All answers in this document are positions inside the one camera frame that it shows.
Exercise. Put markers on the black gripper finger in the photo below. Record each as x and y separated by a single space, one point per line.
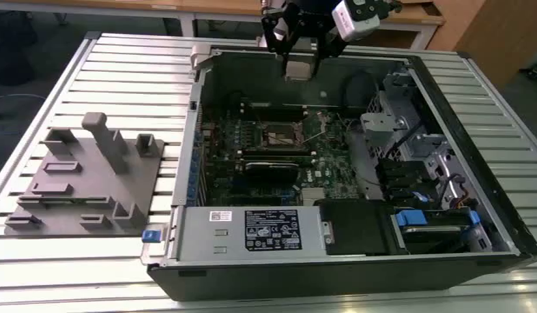
330 45
270 32

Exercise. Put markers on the silver CPU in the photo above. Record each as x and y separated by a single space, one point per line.
300 71

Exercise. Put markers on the CPU socket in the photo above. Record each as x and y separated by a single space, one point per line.
278 135

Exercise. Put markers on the blue expansion slot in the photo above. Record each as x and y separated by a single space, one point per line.
288 197

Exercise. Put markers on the grey plastic case latch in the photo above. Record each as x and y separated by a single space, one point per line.
201 52

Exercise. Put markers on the wooden desk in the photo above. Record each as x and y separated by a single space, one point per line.
77 4
416 18

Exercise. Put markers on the silver drive cage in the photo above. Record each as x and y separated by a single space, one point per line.
381 125

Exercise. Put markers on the wooden cabinet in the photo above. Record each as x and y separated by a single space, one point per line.
489 32

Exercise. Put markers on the green motherboard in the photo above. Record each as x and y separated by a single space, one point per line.
337 169

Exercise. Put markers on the graphics card with fan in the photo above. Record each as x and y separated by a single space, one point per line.
270 176

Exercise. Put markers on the black front fan housing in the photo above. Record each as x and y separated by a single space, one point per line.
402 177

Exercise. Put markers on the silver chipset heatsink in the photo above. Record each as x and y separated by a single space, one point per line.
313 193

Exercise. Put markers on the hard disk in blue carrier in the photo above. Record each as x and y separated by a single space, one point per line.
408 216

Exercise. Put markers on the black office chair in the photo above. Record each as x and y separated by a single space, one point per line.
12 49

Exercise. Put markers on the silver power supply unit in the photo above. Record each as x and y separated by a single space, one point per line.
198 234

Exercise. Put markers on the grey parts rack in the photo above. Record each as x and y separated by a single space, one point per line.
94 208

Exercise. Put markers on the blue plastic latch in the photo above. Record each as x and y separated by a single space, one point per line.
150 236

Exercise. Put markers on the black PC case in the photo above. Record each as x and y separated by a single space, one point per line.
294 280

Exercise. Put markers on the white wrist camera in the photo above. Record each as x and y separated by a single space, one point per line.
350 23

